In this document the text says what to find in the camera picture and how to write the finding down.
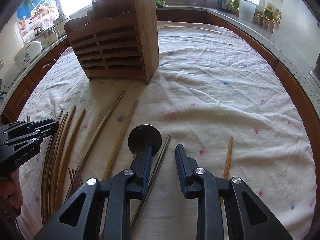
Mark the tropical fruit poster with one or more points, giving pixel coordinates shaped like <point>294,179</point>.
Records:
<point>36,13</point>

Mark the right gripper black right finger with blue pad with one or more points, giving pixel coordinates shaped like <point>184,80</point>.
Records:
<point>225,203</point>

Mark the brown lower kitchen cabinets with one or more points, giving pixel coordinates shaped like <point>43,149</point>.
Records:
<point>32,77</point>

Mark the green bowl of vegetables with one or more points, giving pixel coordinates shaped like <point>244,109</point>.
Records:
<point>160,3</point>

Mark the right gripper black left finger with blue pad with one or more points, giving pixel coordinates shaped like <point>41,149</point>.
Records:
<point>101,206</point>

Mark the dark metal-tipped chopstick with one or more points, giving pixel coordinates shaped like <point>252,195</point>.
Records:
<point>97,133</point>

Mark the spice jar rack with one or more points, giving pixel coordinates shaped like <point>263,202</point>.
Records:
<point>267,17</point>

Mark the dark metal spoon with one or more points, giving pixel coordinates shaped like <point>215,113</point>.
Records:
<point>144,135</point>

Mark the wooden utensil holder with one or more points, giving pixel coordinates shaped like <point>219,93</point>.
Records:
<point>116,39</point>

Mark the white cooking pot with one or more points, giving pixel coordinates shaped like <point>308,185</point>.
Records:
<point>60,22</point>

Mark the white rice cooker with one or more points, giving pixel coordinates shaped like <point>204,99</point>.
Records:
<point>27,54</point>

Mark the black electric kettle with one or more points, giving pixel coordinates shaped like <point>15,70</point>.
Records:
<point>224,5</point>

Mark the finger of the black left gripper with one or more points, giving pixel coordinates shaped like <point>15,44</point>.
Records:
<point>46,123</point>
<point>49,129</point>

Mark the white plastic jug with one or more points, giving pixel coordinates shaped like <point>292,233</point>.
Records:
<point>245,8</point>

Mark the person's left hand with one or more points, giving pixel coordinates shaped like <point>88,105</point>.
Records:
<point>11,188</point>

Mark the light wooden chopstick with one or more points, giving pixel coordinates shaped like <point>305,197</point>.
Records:
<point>228,159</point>

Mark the small white blender appliance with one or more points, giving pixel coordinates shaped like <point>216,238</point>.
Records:
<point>46,36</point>

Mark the white floral tablecloth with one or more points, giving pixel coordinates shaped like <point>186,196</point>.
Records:
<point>175,117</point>

